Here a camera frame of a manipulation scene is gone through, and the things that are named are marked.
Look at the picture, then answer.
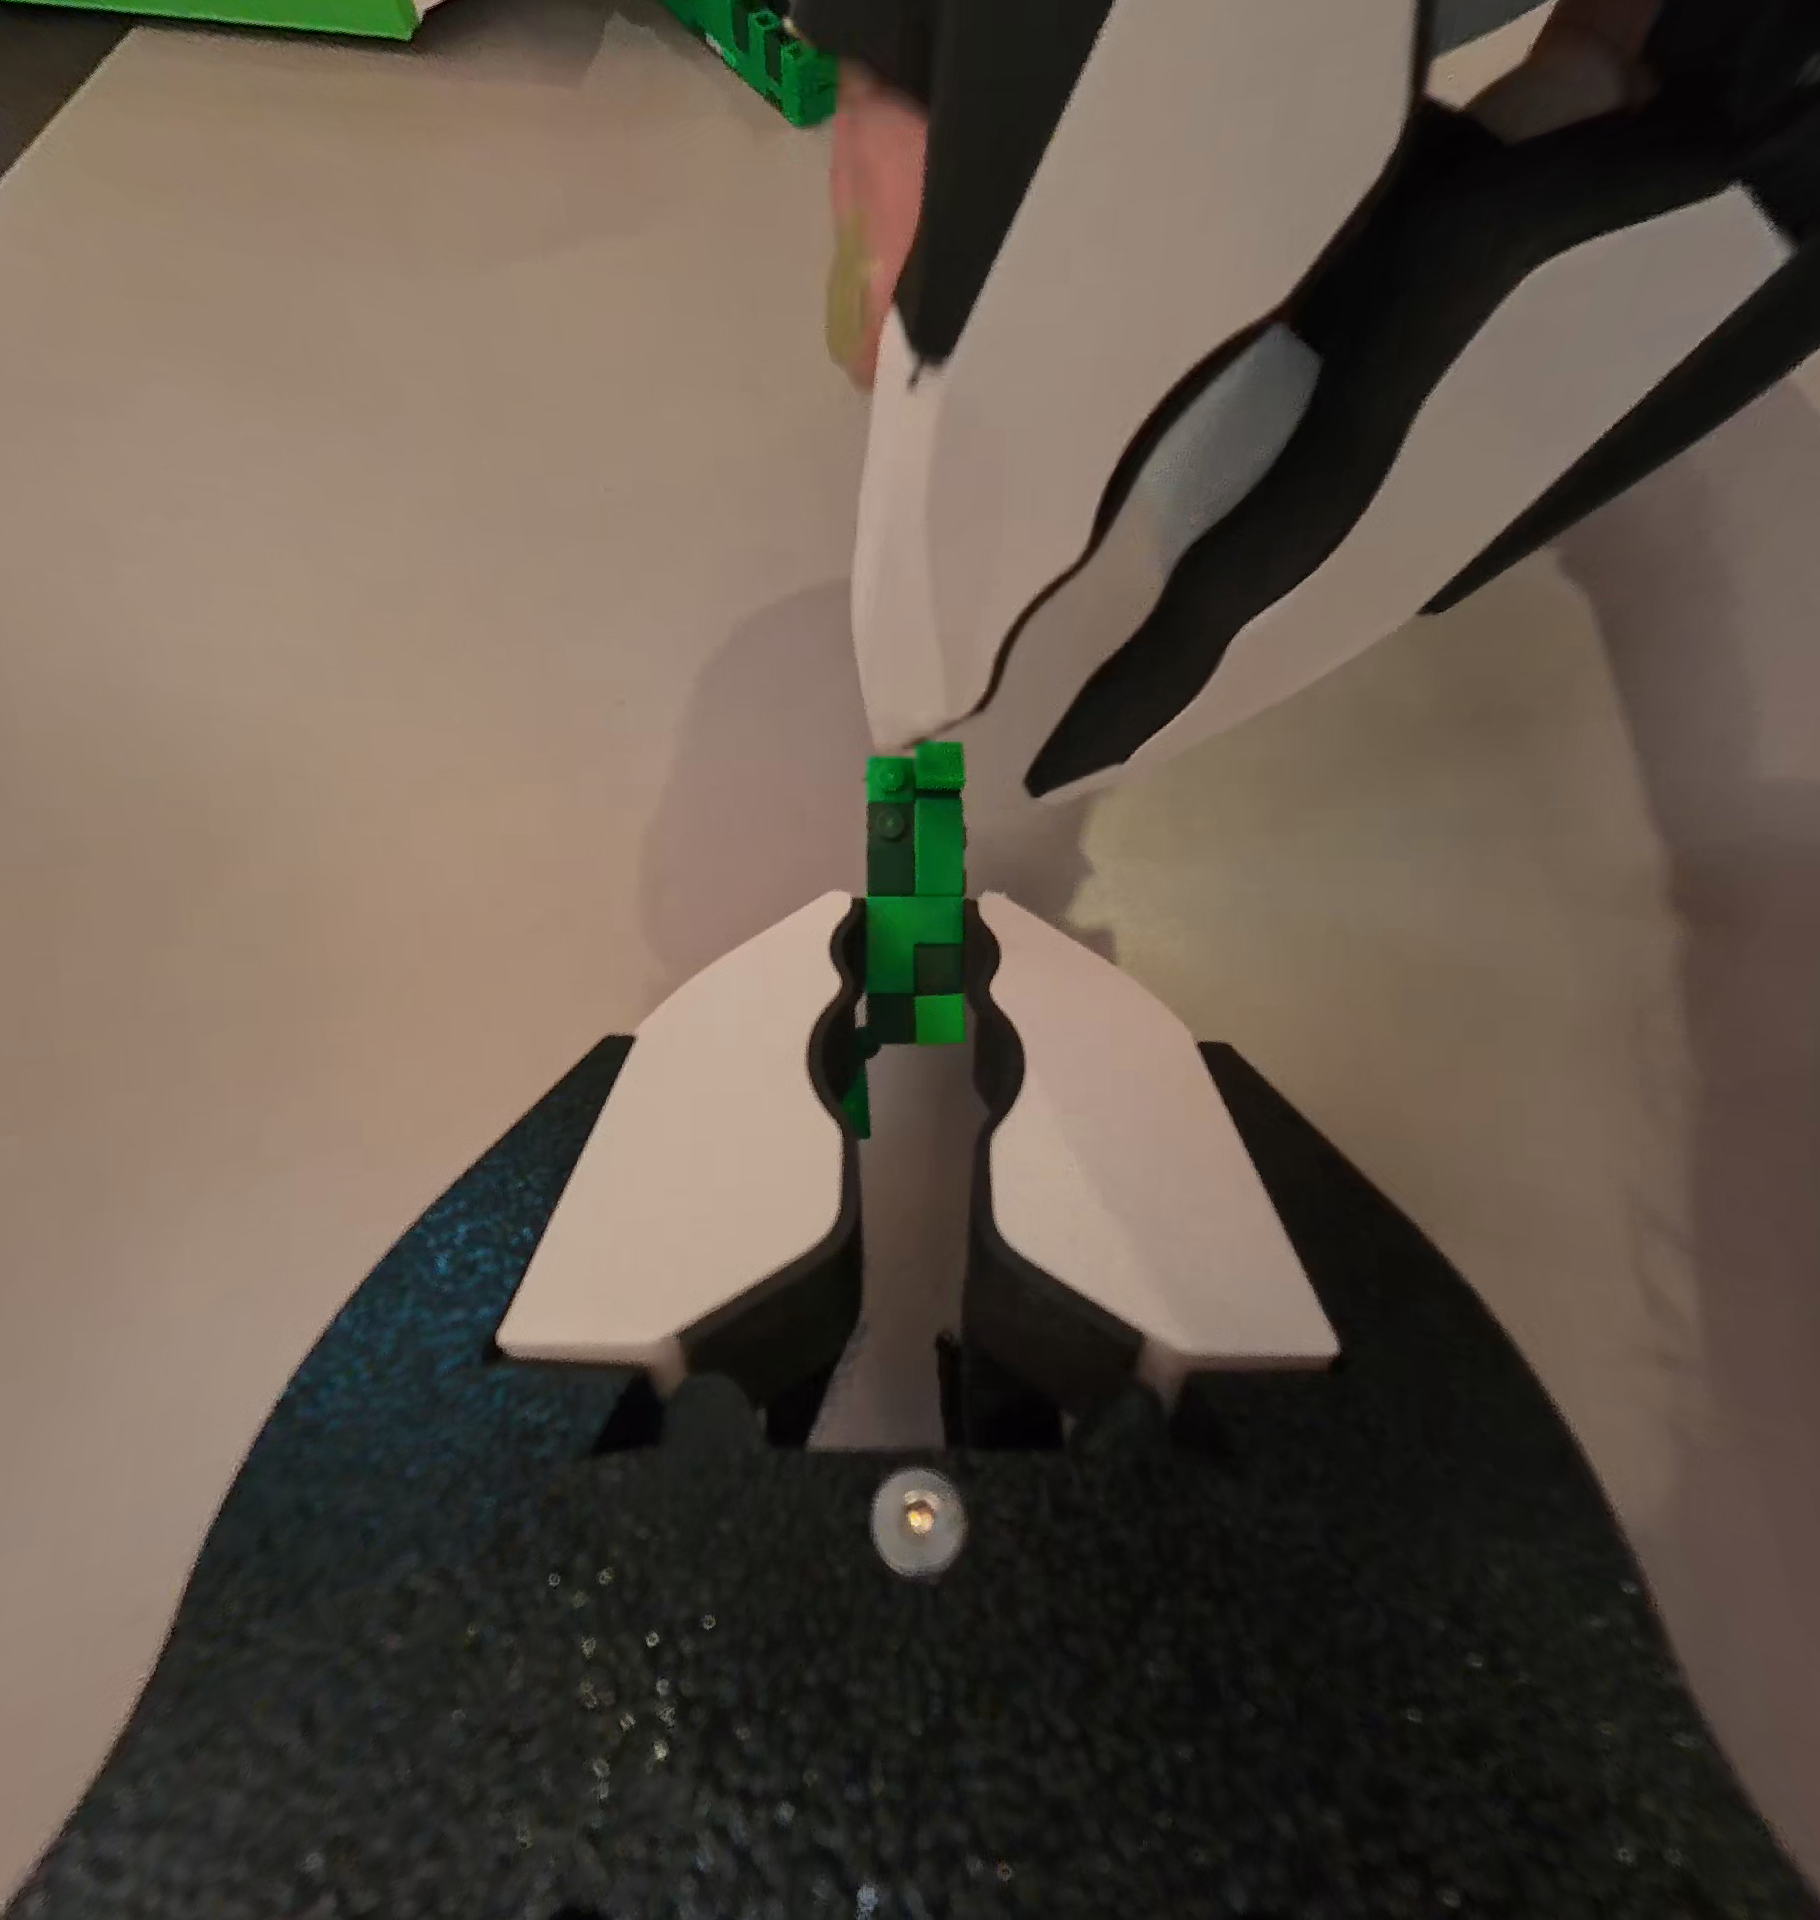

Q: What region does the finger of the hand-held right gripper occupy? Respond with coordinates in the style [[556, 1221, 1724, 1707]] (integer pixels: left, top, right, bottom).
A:
[[1027, 186, 1820, 805], [796, 0, 1429, 749]]

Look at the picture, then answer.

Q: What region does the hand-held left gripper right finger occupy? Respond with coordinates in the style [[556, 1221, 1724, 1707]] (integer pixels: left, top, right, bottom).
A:
[[962, 893, 1340, 1376]]

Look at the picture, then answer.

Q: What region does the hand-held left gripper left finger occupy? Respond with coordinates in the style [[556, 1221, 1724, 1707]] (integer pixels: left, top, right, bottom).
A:
[[497, 888, 866, 1376]]

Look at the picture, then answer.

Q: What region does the green toy brick assembly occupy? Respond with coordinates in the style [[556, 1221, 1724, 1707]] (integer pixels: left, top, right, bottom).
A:
[[839, 738, 974, 1145]]

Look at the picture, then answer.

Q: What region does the grey desk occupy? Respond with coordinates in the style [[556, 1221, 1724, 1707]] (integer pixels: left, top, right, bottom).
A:
[[0, 0, 1820, 1920]]

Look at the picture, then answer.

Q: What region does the person's right hand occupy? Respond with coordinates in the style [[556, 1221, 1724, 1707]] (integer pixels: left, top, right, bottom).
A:
[[824, 61, 946, 394]]

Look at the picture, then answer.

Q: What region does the green brick model section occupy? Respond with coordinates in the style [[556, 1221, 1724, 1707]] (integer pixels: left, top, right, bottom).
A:
[[652, 0, 846, 131]]

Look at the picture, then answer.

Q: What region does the green toy set box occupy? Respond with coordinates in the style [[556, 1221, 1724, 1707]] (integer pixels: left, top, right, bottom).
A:
[[0, 0, 433, 45]]

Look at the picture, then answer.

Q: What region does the black tape strip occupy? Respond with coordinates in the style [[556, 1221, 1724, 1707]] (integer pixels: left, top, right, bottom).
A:
[[0, 0, 139, 236]]

